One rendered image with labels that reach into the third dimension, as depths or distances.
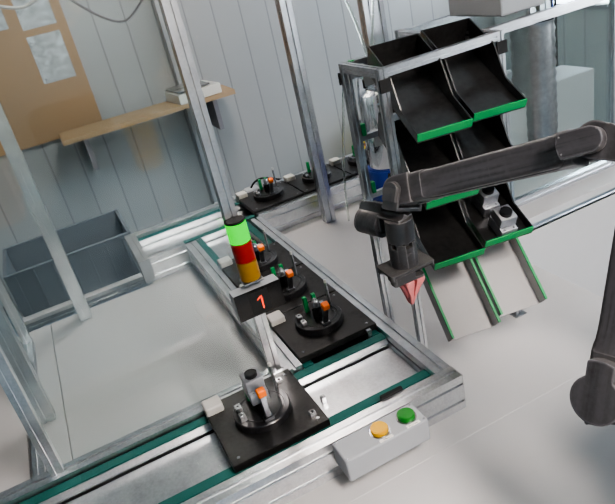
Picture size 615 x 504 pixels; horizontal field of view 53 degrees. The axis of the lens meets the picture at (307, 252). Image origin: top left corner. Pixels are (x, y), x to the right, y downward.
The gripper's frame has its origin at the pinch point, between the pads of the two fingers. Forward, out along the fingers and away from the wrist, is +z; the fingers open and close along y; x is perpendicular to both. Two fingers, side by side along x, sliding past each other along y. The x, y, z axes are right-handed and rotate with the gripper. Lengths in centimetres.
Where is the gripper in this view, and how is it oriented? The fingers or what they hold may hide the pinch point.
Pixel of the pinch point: (410, 299)
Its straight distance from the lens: 133.0
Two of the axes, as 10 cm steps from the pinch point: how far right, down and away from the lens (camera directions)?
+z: 2.0, 8.7, 4.6
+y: -8.8, 3.6, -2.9
